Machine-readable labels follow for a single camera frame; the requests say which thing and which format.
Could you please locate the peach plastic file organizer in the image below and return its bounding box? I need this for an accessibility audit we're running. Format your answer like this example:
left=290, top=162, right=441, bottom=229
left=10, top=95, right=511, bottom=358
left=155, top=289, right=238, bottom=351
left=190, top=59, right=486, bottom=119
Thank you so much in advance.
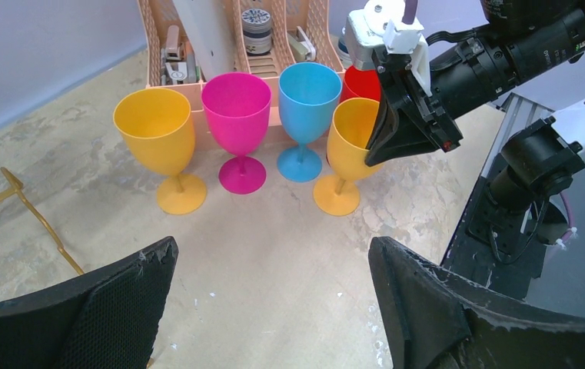
left=138, top=1, right=345, bottom=144

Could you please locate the pink wine glass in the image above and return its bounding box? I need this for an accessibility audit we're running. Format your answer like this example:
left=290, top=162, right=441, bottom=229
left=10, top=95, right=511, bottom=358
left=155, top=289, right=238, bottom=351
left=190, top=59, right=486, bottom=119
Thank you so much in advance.
left=201, top=71, right=272, bottom=194

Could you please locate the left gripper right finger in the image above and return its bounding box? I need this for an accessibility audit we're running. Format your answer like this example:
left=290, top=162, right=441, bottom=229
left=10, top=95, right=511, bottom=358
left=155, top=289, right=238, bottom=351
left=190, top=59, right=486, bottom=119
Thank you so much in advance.
left=368, top=236, right=585, bottom=368

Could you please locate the yellow wine glass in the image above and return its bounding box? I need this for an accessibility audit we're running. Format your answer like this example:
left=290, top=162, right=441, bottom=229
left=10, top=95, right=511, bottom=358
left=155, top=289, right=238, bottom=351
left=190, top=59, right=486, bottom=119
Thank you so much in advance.
left=113, top=88, right=207, bottom=215
left=313, top=98, right=381, bottom=216

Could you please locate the gold wire glass rack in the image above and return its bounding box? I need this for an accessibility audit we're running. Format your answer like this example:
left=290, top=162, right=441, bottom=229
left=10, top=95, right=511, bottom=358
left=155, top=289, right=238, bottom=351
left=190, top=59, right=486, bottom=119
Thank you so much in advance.
left=0, top=167, right=85, bottom=277

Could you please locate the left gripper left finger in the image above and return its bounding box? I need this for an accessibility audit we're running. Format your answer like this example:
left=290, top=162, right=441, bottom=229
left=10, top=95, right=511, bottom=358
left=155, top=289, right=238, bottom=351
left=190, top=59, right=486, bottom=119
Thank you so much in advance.
left=0, top=236, right=178, bottom=368

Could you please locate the blue wine glass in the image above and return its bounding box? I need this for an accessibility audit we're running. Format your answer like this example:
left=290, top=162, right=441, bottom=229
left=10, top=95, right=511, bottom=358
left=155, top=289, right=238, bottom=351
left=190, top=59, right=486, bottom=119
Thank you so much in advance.
left=277, top=62, right=342, bottom=182

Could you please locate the patterned tin in organizer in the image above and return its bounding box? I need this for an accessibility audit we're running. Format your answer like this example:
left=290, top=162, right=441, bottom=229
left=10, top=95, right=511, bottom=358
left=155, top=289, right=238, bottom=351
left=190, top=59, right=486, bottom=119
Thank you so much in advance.
left=241, top=8, right=273, bottom=56

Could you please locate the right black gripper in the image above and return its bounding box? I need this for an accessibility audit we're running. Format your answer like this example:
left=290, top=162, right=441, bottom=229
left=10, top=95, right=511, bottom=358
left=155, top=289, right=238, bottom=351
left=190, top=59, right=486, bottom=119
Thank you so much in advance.
left=364, top=30, right=507, bottom=167

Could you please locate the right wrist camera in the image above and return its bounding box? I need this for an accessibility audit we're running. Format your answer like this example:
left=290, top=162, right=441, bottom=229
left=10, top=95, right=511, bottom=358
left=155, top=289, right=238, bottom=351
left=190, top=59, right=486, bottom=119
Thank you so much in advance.
left=344, top=0, right=432, bottom=97

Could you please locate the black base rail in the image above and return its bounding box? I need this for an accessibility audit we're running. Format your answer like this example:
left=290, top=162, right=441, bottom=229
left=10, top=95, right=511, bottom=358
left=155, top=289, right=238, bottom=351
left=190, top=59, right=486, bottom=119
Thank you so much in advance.
left=440, top=91, right=568, bottom=301

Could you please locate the stapler in organizer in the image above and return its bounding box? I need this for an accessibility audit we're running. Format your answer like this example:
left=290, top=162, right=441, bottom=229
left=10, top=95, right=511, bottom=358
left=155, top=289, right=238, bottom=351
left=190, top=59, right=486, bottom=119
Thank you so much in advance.
left=287, top=26, right=317, bottom=62

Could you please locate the red wine glass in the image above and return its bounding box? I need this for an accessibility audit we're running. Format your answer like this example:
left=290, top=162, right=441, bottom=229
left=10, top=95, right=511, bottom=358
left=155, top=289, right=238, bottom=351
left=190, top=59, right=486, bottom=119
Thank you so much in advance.
left=340, top=66, right=381, bottom=102

